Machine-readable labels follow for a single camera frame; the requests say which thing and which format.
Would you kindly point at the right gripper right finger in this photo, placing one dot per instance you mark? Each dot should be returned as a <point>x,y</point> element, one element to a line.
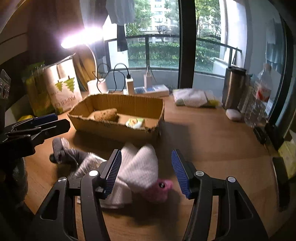
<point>237,217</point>

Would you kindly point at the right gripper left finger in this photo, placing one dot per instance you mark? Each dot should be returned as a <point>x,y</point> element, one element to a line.
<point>56,217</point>

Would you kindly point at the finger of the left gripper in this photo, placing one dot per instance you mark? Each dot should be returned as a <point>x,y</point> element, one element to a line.
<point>34,137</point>
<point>31,123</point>

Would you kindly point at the grey black sock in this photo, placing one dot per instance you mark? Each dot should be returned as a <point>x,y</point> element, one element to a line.
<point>80,162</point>

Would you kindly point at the brown fuzzy plush toy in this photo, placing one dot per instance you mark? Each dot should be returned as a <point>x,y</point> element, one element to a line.
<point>106,115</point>

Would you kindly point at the pink plush toy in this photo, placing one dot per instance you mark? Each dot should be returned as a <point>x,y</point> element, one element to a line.
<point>158,192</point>

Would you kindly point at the white waffle cloth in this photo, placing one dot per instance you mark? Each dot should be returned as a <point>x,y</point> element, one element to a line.
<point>138,172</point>

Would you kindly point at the green yellow snack bag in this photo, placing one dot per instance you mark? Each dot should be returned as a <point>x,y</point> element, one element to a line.
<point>36,90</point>

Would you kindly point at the paper cup package bag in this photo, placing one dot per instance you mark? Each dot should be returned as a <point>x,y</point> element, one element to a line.
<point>62,85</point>

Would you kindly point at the white desk lamp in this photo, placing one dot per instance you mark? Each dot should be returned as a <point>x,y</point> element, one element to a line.
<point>84,58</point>

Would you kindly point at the yellow green small packet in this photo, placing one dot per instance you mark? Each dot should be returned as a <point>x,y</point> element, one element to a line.
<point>135,123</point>

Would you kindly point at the white earbuds case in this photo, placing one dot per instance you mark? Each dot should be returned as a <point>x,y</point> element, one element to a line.
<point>233,115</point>

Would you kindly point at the clear plastic water bottle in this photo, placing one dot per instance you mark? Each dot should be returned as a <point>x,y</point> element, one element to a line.
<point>259,97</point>

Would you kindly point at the brown cardboard box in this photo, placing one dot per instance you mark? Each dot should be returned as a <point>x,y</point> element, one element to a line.
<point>128,106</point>

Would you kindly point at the white tissue pack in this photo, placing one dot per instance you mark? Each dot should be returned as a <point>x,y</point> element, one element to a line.
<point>195,98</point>

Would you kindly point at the white power strip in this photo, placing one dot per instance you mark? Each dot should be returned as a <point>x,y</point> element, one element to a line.
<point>154,91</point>

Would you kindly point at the black balcony railing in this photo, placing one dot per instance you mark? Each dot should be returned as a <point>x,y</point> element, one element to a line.
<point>162,52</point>

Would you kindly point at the steel thermos tumbler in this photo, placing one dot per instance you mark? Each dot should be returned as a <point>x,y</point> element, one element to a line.
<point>234,85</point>

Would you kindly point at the hanging blue towel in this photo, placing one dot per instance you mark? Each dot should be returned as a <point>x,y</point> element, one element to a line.
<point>274,53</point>

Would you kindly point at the white charger with black cable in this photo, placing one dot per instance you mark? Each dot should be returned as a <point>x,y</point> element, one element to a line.
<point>129,85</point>

